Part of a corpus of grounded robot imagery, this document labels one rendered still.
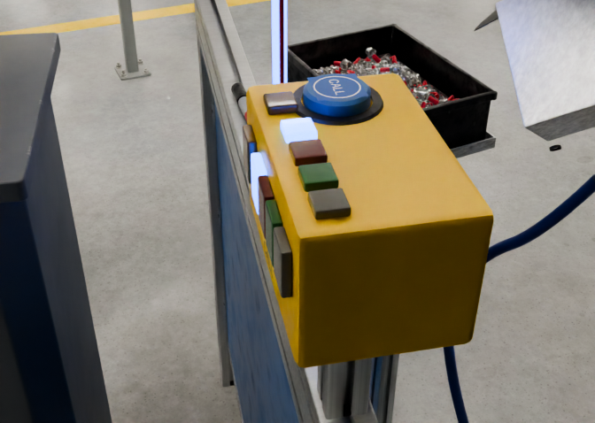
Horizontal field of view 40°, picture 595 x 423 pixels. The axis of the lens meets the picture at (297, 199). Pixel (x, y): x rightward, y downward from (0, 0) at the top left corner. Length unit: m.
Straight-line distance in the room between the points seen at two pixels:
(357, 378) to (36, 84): 0.47
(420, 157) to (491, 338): 1.48
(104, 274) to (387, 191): 1.69
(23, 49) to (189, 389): 1.00
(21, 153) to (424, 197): 0.43
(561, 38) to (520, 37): 0.04
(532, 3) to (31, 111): 0.48
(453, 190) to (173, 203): 1.89
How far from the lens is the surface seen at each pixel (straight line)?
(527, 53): 0.81
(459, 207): 0.41
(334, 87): 0.48
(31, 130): 0.78
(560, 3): 0.81
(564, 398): 1.82
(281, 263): 0.40
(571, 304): 2.04
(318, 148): 0.43
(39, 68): 0.89
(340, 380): 0.55
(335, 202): 0.39
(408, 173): 0.43
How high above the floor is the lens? 1.30
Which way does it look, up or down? 35 degrees down
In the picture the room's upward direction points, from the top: straight up
